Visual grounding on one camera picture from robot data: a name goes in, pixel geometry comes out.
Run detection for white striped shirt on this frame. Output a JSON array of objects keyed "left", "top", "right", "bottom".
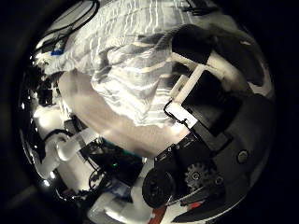
[{"left": 43, "top": 0, "right": 219, "bottom": 129}]

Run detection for black cable loop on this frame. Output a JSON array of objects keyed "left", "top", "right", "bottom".
[{"left": 36, "top": 0, "right": 101, "bottom": 50}]

